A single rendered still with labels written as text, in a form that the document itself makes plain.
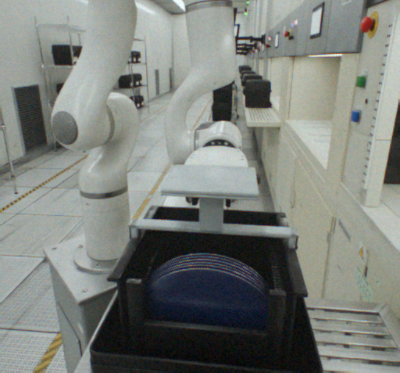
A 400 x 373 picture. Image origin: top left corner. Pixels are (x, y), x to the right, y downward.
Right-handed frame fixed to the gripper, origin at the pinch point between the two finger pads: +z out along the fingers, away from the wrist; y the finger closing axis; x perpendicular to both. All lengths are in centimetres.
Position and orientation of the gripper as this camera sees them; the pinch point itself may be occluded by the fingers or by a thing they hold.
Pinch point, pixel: (212, 190)
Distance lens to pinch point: 45.3
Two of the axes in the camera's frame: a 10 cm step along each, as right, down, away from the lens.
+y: -9.9, -0.4, 1.0
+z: -1.1, 3.2, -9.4
